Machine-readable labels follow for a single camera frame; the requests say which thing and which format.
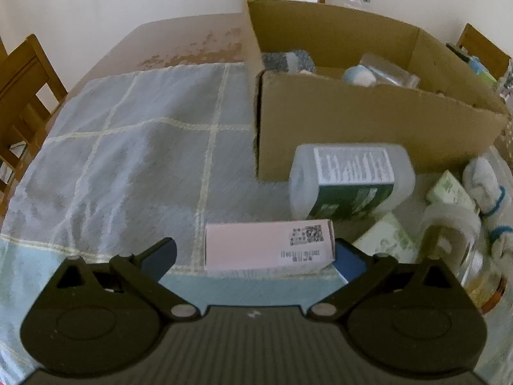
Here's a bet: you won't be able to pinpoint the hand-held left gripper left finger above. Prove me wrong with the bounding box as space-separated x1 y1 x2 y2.
48 237 201 323

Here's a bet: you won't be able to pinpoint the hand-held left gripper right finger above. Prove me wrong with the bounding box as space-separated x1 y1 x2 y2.
307 237 467 323

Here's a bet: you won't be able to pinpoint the white plastic bottle green label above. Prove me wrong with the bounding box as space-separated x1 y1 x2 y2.
288 143 416 220

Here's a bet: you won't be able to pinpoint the small pink carton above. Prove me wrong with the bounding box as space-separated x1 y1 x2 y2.
204 219 336 274

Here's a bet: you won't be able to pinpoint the green white tissue pack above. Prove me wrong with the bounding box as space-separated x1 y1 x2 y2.
352 212 418 264
425 169 478 214

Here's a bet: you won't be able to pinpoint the brown cardboard box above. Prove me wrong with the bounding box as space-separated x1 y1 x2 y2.
241 0 510 183

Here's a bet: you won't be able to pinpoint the white socks with blue bands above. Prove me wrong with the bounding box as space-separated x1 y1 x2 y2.
462 157 513 267

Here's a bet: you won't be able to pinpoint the light blue soft toy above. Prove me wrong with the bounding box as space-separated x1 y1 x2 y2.
342 65 378 88

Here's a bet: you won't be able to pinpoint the clear drinking glass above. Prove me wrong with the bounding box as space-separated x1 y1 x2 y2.
358 52 422 90

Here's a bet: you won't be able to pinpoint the blue grey knitted sleeve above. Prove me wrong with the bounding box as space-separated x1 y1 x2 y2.
262 49 316 74

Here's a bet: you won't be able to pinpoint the clear jar of dark tea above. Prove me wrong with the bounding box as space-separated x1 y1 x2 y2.
419 204 495 289

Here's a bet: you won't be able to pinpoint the blue green checkered towel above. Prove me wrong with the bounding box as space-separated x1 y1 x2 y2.
0 62 513 385

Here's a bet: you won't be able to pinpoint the amber jar with yellow capsules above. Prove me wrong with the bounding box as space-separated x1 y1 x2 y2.
467 262 506 315

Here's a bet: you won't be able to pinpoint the stack of papers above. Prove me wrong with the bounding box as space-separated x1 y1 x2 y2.
0 140 29 187

